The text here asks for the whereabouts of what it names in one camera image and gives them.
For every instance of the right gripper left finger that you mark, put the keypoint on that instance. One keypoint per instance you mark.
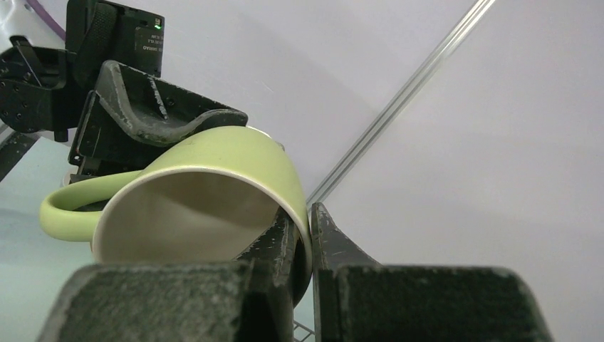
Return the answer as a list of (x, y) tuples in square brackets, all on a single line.
[(248, 299)]

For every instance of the grey wire dish rack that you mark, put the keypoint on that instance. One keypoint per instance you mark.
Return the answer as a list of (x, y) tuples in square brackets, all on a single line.
[(303, 332)]

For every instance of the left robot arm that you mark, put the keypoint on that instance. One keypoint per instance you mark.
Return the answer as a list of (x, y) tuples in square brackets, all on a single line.
[(45, 89)]

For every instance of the light green ceramic mug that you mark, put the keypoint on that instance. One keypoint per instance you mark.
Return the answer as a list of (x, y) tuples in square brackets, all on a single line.
[(207, 198)]

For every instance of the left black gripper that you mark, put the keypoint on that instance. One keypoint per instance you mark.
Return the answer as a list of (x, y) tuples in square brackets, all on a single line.
[(131, 110)]

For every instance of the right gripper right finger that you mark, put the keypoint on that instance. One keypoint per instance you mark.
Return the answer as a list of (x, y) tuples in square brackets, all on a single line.
[(358, 299)]

